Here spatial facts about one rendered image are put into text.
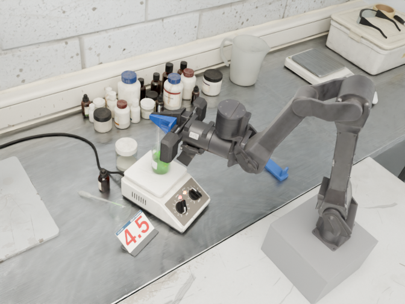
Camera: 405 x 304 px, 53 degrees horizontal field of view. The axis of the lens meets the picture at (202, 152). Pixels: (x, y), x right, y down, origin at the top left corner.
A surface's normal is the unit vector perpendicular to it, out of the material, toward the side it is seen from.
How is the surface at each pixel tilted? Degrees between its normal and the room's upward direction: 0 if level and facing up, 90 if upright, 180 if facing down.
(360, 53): 93
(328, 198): 64
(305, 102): 93
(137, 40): 90
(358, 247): 4
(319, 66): 0
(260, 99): 0
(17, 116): 90
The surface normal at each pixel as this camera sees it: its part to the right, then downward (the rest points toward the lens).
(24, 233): 0.12, -0.72
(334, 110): -0.40, 0.63
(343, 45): -0.82, 0.36
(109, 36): 0.59, 0.60
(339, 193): -0.40, 0.17
